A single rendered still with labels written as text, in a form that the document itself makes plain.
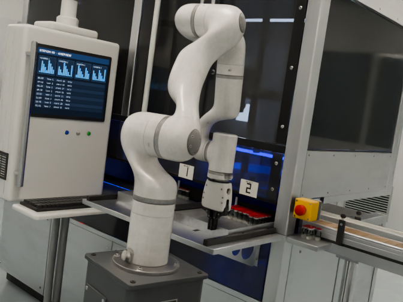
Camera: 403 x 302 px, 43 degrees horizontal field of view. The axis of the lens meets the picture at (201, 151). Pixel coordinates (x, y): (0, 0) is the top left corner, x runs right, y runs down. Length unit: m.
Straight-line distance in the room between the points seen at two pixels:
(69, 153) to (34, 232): 0.92
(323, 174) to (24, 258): 1.97
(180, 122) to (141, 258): 0.38
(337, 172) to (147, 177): 1.04
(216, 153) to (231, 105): 0.17
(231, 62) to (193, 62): 0.24
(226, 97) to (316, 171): 0.56
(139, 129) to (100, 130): 1.11
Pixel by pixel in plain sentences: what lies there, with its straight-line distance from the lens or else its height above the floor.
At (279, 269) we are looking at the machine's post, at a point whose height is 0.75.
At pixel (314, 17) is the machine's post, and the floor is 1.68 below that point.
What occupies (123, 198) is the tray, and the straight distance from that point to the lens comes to 2.13.
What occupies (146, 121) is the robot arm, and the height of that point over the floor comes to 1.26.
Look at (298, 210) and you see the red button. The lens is 1.86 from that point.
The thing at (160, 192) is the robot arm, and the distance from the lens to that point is 1.37.
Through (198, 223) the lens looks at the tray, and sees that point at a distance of 1.83.
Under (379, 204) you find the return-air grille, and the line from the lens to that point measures 6.71.
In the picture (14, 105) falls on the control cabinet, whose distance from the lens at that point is 2.26.
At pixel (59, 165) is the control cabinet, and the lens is 2.38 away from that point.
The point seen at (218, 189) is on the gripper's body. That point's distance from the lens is 1.71.
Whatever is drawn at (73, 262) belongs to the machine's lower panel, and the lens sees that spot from 2.91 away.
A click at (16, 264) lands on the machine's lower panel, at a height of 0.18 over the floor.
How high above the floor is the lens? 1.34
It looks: 6 degrees down
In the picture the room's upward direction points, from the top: 8 degrees clockwise
